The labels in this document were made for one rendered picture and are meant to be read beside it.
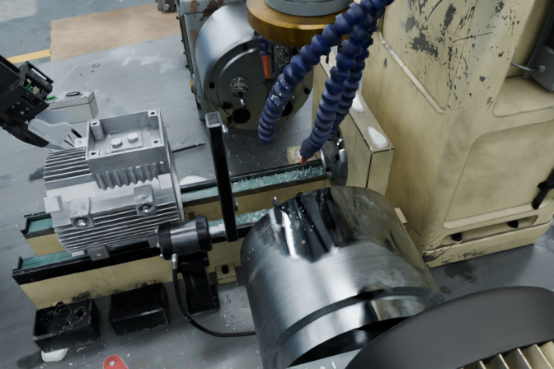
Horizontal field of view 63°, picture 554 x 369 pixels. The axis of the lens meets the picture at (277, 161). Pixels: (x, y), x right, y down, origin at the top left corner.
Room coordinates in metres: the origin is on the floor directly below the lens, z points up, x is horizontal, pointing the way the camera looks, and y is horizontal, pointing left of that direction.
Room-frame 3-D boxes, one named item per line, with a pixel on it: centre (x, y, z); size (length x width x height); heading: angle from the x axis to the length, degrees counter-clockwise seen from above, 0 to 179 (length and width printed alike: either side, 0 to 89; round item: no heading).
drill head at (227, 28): (0.97, 0.06, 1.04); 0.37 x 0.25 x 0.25; 12
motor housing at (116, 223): (0.56, 0.29, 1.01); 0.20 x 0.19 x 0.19; 103
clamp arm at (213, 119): (0.47, 0.08, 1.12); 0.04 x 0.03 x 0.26; 102
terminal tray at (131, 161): (0.57, 0.25, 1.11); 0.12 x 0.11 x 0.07; 103
